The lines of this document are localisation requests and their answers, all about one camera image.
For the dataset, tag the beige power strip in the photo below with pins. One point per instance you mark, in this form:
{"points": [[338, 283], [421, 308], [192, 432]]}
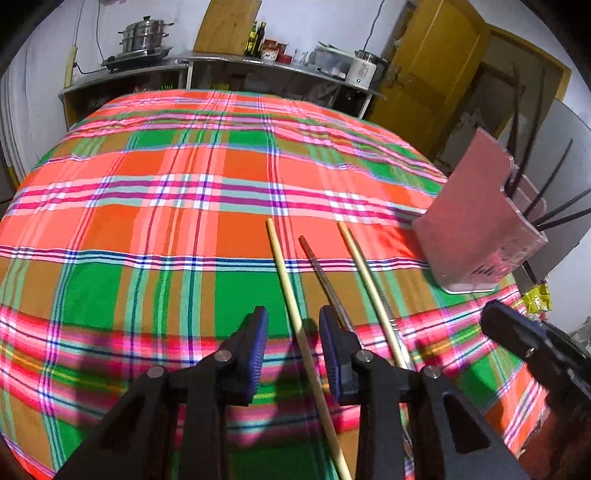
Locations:
{"points": [[70, 64]]}

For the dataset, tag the olive oil bottle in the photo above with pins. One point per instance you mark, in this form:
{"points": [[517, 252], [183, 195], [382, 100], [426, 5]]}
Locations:
{"points": [[261, 41]]}

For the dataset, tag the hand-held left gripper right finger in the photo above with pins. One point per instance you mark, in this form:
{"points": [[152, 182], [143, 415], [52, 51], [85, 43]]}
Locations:
{"points": [[334, 355]]}

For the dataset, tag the black chopsticks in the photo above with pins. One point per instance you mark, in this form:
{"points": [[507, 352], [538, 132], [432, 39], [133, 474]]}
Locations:
{"points": [[568, 124]]}

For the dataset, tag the dark sauce bottle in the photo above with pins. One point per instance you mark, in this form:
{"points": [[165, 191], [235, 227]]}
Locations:
{"points": [[251, 44]]}

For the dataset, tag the gas stove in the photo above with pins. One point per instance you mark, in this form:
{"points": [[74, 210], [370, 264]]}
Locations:
{"points": [[136, 59]]}

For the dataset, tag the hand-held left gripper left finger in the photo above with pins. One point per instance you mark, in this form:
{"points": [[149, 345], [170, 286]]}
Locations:
{"points": [[254, 360]]}

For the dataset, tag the wooden cutting board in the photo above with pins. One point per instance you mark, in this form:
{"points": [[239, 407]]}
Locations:
{"points": [[226, 25]]}

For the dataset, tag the yellow snack packet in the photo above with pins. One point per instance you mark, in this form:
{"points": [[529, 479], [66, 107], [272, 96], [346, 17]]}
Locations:
{"points": [[538, 299]]}

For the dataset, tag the steel kitchen counter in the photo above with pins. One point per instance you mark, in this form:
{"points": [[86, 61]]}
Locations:
{"points": [[231, 61]]}

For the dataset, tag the pink plastic utensil holder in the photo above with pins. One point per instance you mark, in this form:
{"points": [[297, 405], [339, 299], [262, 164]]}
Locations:
{"points": [[475, 221]]}

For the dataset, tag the cream wooden chopstick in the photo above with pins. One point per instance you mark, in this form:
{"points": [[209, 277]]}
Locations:
{"points": [[369, 286], [295, 314]]}

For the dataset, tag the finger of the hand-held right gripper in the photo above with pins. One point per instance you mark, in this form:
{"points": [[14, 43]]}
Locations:
{"points": [[512, 327]]}

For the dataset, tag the brown chopstick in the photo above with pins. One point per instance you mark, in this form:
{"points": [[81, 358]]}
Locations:
{"points": [[323, 281]]}

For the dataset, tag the clear plastic container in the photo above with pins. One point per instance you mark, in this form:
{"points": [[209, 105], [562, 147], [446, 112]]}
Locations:
{"points": [[330, 60]]}

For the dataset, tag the white electric kettle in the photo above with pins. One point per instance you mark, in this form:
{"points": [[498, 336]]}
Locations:
{"points": [[364, 71]]}

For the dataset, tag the clear glass cups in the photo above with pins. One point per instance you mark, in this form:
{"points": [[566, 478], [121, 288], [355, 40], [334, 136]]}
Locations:
{"points": [[300, 57]]}

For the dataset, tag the steel steamer pot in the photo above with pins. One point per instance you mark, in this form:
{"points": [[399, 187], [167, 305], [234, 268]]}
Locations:
{"points": [[144, 34]]}

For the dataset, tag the red sauce jars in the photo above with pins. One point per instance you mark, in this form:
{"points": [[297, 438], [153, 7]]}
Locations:
{"points": [[273, 50]]}

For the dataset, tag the plaid tablecloth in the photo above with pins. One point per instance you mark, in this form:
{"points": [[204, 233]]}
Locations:
{"points": [[161, 230]]}

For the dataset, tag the yellow wooden door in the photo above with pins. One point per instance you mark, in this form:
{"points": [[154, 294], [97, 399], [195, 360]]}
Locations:
{"points": [[429, 60]]}

